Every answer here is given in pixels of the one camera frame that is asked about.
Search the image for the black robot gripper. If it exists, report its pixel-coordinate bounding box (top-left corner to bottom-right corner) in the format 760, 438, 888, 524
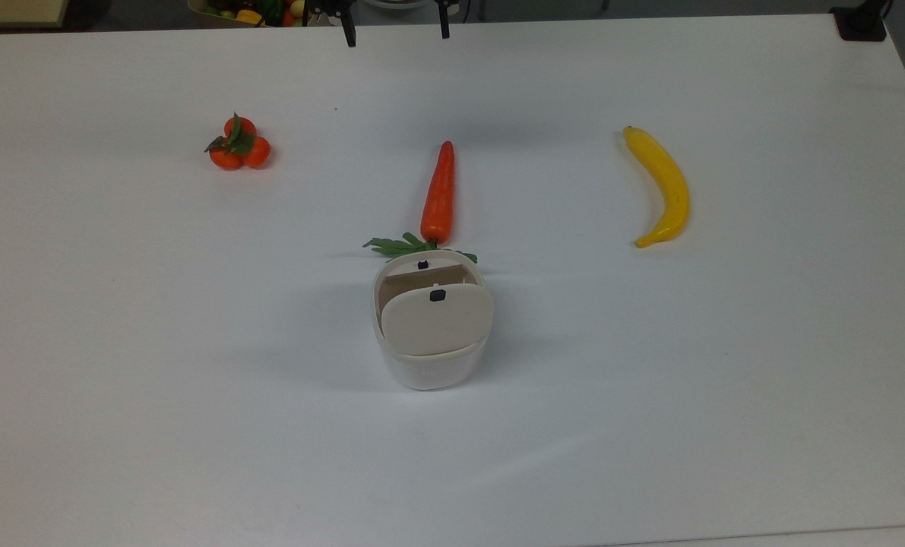
306, 0, 460, 49

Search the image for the cream garbage bin with lid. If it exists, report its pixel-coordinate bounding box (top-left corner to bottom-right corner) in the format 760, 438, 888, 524
371, 253, 495, 392

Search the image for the orange toy carrot with leaves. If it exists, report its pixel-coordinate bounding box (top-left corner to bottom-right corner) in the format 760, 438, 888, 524
362, 141, 479, 264

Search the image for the basket of toy fruit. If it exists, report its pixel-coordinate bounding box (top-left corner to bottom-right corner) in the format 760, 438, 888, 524
188, 0, 309, 28

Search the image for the orange tangerine cluster with leaves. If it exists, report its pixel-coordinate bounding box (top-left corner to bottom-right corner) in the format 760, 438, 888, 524
204, 112, 272, 171

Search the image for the yellow toy banana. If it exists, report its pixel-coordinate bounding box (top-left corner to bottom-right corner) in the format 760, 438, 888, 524
622, 125, 691, 249

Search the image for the beige wooden board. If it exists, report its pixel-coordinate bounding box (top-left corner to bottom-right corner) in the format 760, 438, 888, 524
0, 0, 70, 29

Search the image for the black table clamp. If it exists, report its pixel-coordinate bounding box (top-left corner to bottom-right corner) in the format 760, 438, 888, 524
831, 0, 892, 42

